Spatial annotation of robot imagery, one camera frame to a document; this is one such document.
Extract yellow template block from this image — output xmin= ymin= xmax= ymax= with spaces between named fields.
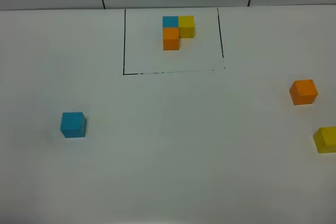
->
xmin=178 ymin=16 xmax=195 ymax=38

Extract blue template block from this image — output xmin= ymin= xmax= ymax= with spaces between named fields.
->
xmin=162 ymin=16 xmax=179 ymax=28

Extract orange template block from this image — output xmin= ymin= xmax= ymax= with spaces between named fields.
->
xmin=163 ymin=27 xmax=180 ymax=50

